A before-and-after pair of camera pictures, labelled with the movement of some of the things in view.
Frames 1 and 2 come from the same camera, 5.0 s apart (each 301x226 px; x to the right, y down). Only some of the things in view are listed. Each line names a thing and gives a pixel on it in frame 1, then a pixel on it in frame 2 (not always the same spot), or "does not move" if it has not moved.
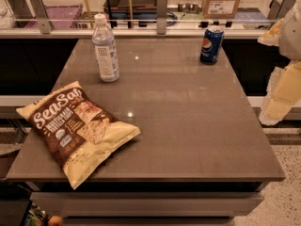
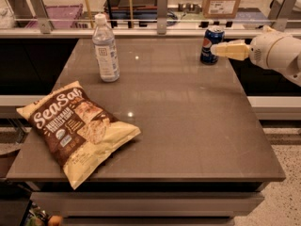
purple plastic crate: (60, 17) does not move
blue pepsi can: (211, 46) does not move
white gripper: (292, 35) → (262, 52)
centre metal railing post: (162, 12) does not move
